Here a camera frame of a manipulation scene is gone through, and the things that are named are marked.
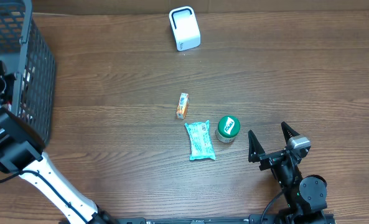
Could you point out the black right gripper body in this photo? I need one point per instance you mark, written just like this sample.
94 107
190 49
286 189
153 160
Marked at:
286 173

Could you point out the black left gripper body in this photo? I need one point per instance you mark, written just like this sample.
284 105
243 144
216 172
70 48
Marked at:
4 88

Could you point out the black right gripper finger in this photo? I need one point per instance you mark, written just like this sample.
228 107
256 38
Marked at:
256 151
288 131

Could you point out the green lid jar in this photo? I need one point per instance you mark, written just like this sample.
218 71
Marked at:
227 129

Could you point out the teal snack packet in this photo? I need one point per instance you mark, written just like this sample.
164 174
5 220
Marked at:
200 141

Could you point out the orange small box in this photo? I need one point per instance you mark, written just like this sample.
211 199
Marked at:
183 105

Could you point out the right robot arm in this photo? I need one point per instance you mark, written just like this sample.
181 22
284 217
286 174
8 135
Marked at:
305 196

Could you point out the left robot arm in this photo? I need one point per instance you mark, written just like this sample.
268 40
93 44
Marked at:
22 155

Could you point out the white barcode scanner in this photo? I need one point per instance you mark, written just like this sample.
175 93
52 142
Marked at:
185 28

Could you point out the grey plastic mesh basket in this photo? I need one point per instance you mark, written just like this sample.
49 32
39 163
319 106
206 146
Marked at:
26 54

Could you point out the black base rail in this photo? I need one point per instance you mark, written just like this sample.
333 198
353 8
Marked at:
251 219

